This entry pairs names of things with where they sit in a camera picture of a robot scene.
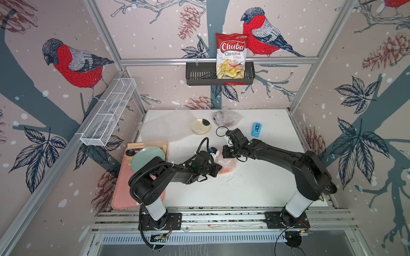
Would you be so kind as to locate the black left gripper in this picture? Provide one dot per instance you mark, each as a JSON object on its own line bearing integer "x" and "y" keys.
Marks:
{"x": 215, "y": 169}

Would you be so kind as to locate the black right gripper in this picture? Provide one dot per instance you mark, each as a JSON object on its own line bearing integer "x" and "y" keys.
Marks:
{"x": 225, "y": 153}

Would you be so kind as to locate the clear bubble wrap sheet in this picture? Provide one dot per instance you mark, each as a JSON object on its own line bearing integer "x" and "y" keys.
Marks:
{"x": 228, "y": 163}
{"x": 227, "y": 113}

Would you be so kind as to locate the blue tape dispenser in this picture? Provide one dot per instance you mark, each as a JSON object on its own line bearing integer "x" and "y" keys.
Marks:
{"x": 256, "y": 131}

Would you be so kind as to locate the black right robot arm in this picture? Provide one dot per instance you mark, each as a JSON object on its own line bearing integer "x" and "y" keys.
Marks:
{"x": 311, "y": 176}

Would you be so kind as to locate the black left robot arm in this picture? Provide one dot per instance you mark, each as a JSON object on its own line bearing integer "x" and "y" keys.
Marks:
{"x": 150, "y": 181}

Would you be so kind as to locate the cream plate with dark spot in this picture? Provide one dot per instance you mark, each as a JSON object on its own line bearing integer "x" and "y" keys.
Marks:
{"x": 200, "y": 126}

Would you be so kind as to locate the mint green floral plate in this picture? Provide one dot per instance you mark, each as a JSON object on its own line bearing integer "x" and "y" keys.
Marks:
{"x": 144, "y": 156}

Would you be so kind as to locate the pink plastic tray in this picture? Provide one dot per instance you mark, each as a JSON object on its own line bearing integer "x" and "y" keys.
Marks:
{"x": 122, "y": 198}

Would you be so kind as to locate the Chuba cassava chips bag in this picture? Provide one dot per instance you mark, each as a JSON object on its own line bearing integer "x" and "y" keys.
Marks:
{"x": 231, "y": 56}

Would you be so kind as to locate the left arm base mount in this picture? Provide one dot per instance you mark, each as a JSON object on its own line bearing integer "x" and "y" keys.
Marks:
{"x": 170, "y": 221}

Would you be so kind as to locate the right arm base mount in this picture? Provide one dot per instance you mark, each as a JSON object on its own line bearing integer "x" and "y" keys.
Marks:
{"x": 282, "y": 220}

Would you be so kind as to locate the black wire wall basket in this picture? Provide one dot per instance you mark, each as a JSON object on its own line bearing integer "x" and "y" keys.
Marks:
{"x": 202, "y": 74}

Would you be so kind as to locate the white wire mesh shelf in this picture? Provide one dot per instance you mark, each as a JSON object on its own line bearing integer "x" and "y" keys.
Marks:
{"x": 104, "y": 122}

